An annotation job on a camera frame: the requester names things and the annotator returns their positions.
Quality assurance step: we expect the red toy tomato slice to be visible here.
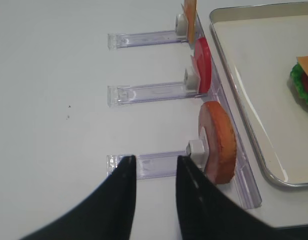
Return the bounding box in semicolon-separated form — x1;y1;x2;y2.
191;37;213;95

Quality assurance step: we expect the stacked lettuce leaf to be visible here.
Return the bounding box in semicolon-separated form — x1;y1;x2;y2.
289;63;308;105

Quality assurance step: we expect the orange toy cheese slice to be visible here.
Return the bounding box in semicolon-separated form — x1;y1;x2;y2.
183;0;197;44

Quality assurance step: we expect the metal tray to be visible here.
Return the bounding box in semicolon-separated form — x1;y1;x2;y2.
209;1;308;188

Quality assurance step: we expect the clear left acrylic rack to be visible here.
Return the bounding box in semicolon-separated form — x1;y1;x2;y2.
104;0;262;210

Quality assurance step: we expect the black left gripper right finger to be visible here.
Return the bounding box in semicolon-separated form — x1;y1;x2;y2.
176;155;308;240

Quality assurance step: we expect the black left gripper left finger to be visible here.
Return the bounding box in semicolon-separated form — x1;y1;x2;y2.
25;155;137;240

